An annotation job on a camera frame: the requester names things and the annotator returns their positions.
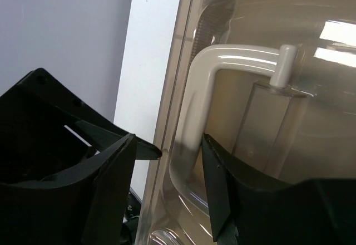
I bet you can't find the beige toolbox with clear lid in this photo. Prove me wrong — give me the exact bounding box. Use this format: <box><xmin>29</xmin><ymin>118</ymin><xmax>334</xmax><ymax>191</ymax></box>
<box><xmin>136</xmin><ymin>0</ymin><xmax>355</xmax><ymax>244</ymax></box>

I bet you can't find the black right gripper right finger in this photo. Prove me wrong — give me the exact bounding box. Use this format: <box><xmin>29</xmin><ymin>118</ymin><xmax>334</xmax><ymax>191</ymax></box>
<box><xmin>201</xmin><ymin>134</ymin><xmax>355</xmax><ymax>244</ymax></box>

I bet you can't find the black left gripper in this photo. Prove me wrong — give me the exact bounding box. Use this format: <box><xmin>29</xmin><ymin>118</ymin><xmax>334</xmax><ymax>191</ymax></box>
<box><xmin>1</xmin><ymin>68</ymin><xmax>162</xmax><ymax>183</ymax></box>

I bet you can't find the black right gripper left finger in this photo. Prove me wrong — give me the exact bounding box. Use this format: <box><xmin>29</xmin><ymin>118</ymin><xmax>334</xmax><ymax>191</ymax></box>
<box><xmin>1</xmin><ymin>139</ymin><xmax>136</xmax><ymax>244</ymax></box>

